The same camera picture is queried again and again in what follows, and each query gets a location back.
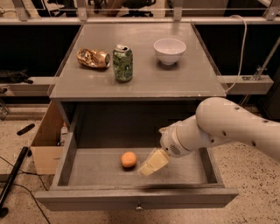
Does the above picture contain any green soda can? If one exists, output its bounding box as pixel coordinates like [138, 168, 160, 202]
[113, 44, 133, 82]

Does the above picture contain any crushed gold can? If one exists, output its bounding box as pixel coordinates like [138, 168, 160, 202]
[77, 48, 110, 68]

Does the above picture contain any white cable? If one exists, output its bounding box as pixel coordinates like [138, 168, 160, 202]
[224, 14, 249, 95]

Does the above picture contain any grey metal rail frame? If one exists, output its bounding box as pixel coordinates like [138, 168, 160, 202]
[0, 0, 280, 25]

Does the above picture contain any grey open top drawer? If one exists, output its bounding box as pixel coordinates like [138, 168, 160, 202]
[35, 101, 238, 211]

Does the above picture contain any black pole on floor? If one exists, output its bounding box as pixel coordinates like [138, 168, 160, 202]
[0, 146, 28, 218]

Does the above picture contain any grey cabinet with counter top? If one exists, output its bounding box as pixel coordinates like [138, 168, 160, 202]
[50, 23, 225, 123]

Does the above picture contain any orange fruit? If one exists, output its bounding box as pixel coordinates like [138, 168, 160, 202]
[121, 151, 137, 168]

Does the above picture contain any white bowl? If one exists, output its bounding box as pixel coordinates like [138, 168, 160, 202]
[153, 38, 186, 65]

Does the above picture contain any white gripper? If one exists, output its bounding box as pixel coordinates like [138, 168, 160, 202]
[138, 122, 191, 176]

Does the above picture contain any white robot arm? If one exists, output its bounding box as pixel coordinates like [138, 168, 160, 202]
[139, 97, 280, 176]

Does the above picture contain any black marker on floor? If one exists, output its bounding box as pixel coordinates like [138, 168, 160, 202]
[17, 123, 35, 136]

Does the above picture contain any cardboard box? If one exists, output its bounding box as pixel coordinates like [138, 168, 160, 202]
[31, 101, 64, 175]

